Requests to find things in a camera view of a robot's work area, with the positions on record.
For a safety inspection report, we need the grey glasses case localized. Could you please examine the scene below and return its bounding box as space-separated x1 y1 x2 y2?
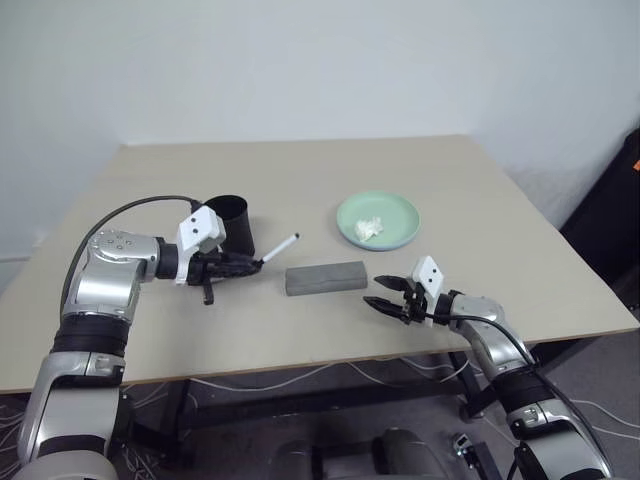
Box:
283 259 369 299

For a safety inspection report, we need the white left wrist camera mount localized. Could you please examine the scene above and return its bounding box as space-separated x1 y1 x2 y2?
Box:
174 207 227 287

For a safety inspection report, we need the large black case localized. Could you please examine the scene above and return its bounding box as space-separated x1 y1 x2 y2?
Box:
558 128 640 316

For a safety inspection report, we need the black plastic cup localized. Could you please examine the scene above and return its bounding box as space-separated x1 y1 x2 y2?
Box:
203 194 257 257

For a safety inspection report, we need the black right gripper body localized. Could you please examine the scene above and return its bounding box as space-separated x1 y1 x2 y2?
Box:
398 280 433 327

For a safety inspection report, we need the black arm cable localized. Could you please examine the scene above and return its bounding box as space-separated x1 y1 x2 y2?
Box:
423 310 615 476
58 194 205 321

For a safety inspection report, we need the white marker pen blue cap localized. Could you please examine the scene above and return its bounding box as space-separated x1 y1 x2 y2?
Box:
259 232 301 264

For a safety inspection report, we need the small black floor device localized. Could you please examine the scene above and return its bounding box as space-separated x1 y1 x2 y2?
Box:
452 433 501 480

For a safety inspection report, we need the light blue plate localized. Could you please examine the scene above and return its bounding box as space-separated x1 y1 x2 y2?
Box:
339 227 421 253

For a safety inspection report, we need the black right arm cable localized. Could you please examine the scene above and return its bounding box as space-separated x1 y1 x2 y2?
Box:
423 310 615 476

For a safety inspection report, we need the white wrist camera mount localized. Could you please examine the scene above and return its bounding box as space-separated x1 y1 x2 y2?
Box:
410 255 446 327
174 207 227 287

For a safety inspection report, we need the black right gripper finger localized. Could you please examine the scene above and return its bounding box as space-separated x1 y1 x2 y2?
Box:
362 297 404 322
373 274 408 293

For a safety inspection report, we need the white floor cable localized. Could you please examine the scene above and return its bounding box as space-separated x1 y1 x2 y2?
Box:
187 358 474 394

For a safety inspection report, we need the white tissue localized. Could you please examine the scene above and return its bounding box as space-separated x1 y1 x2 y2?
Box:
353 215 385 244

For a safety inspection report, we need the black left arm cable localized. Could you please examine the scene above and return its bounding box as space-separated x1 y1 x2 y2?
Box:
58 194 205 321

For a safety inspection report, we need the light green plate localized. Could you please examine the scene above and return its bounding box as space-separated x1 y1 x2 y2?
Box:
335 191 422 250

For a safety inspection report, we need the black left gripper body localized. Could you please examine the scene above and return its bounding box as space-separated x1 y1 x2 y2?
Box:
187 249 236 306

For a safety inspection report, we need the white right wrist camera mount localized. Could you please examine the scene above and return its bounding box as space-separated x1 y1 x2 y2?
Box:
410 255 446 327

